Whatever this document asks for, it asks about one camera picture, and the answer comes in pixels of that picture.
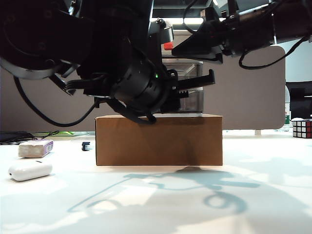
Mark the white block purple sleeve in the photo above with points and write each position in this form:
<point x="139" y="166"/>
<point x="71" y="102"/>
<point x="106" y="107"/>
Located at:
<point x="31" y="149"/>

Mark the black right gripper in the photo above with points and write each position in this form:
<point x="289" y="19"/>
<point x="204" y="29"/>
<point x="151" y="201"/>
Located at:
<point x="232" y="34"/>

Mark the black office chair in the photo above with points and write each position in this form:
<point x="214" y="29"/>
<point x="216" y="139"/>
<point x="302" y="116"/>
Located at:
<point x="299" y="102"/>

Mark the brown cardboard box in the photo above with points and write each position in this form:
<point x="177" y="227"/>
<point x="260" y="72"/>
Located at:
<point x="158" y="141"/>

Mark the clear bottle green label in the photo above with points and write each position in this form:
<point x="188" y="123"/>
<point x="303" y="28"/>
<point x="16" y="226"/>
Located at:
<point x="287" y="118"/>

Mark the ceiling light strip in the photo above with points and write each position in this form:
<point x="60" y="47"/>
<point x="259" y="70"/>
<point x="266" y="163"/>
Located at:
<point x="176" y="21"/>

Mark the white earphone case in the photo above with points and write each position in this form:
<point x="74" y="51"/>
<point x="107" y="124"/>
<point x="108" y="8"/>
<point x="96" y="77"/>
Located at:
<point x="30" y="171"/>

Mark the white plastic drawer cabinet frame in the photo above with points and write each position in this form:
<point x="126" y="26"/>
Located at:
<point x="185" y="59"/>

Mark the small black clip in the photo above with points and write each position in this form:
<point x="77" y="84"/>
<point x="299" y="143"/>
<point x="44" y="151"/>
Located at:
<point x="84" y="146"/>

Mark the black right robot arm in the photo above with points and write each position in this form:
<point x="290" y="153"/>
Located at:
<point x="287" y="24"/>

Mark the grey desk partition panel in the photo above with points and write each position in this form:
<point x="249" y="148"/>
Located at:
<point x="243" y="97"/>

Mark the small green object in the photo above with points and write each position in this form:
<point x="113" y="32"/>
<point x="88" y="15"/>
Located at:
<point x="65" y="133"/>

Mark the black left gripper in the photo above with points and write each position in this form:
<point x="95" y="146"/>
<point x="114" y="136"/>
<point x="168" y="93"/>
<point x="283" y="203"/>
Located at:
<point x="174" y="92"/>

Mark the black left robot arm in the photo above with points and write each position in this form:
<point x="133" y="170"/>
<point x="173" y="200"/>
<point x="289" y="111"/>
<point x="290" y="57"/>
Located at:
<point x="48" y="36"/>

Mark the rubiks cube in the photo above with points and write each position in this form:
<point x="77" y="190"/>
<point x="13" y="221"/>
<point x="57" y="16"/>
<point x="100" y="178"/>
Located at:
<point x="302" y="129"/>

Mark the white partition foot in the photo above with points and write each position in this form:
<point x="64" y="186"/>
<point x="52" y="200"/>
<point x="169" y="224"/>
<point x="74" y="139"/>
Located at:
<point x="257" y="132"/>

